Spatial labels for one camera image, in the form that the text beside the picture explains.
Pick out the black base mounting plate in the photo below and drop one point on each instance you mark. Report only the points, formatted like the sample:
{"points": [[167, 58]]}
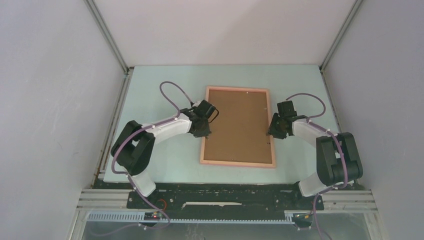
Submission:
{"points": [[232, 202]]}

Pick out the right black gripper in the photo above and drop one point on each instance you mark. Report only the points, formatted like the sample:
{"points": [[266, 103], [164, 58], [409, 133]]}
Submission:
{"points": [[272, 131]]}

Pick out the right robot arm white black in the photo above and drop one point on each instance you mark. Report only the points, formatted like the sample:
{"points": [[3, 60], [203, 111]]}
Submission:
{"points": [[338, 162]]}

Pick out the right aluminium corner post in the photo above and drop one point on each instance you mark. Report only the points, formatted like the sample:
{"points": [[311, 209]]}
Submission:
{"points": [[355, 8]]}

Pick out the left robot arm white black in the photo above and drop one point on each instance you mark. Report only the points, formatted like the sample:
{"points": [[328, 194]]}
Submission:
{"points": [[132, 151]]}

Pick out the brown backing board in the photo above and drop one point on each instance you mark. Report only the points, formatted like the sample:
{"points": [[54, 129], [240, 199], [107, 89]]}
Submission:
{"points": [[238, 129]]}

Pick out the left aluminium corner post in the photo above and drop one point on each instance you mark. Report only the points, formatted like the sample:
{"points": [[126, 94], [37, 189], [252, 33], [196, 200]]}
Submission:
{"points": [[106, 33]]}

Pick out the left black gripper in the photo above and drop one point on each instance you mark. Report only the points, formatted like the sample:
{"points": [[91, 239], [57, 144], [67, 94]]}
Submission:
{"points": [[204, 132]]}

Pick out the orange wooden picture frame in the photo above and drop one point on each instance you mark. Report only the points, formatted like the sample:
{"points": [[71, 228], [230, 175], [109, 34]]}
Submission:
{"points": [[203, 132]]}

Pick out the aluminium corner post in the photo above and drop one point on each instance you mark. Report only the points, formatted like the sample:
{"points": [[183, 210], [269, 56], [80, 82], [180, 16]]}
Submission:
{"points": [[355, 8], [106, 33]]}

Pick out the grey cable duct strip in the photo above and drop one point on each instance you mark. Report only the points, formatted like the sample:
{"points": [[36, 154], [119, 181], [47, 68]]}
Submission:
{"points": [[139, 217]]}

